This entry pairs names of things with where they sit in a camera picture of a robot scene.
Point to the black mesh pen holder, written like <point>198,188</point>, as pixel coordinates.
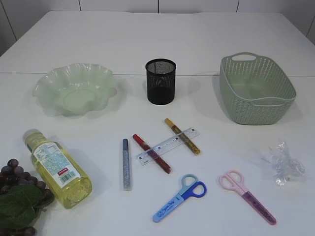
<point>160,81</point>

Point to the purple grape bunch with leaves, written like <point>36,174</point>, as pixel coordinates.
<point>22,198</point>

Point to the green woven plastic basket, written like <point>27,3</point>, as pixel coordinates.
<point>254,89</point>

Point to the blue glitter glue pen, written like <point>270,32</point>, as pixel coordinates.
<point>127,185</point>

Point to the pale green wavy plate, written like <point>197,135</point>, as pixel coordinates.
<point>76,89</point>

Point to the yellow liquid plastic bottle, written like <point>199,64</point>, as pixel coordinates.
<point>65,178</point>

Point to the gold glitter glue pen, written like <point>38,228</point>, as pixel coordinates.
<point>183,137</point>

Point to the pink safety scissors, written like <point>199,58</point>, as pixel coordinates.
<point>233,180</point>

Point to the clear plastic sheet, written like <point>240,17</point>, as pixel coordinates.
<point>280,167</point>

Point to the blue safety scissors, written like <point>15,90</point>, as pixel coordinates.
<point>185,192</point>

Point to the clear plastic ruler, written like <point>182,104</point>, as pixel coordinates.
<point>174,142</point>

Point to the red glitter glue pen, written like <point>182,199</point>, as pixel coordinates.
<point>149,154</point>

